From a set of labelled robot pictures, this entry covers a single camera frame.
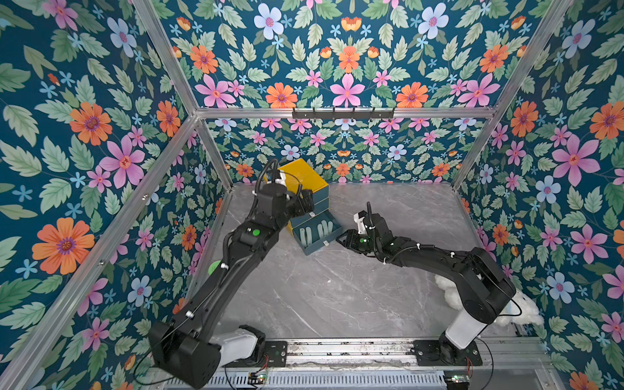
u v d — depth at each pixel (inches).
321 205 38.0
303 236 39.0
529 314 28.8
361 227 28.7
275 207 20.6
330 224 41.1
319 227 40.0
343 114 36.6
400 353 29.5
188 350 14.6
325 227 40.4
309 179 36.7
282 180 25.5
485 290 18.3
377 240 27.3
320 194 35.1
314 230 40.3
